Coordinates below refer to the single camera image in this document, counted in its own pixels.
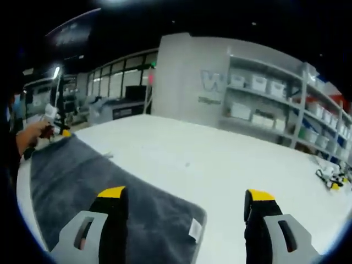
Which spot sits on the grey metal shelf unit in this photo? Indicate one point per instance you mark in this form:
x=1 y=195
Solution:
x=302 y=110

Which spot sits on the black monitor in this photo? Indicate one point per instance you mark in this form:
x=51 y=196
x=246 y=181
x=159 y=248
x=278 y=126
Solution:
x=136 y=92

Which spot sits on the grey towel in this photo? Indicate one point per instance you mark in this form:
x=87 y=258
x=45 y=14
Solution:
x=82 y=181

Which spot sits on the glass partition windows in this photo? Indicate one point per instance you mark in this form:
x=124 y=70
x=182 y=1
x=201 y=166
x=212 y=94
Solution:
x=118 y=79

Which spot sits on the grey cabinet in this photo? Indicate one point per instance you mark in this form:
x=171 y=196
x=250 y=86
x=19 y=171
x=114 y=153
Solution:
x=129 y=111

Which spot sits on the group of white storage bins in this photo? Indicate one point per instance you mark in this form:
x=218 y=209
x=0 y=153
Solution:
x=259 y=82

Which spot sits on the dark hanging ceiling screen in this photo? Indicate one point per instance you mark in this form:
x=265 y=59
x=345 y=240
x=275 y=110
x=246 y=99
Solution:
x=71 y=35

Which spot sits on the ceiling light tube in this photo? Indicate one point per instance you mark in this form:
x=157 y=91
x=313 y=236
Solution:
x=56 y=72

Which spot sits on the red hanging sign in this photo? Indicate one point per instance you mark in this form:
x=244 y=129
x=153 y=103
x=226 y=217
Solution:
x=151 y=78

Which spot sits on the person's left hand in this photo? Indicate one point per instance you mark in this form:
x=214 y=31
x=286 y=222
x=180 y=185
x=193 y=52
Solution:
x=37 y=133

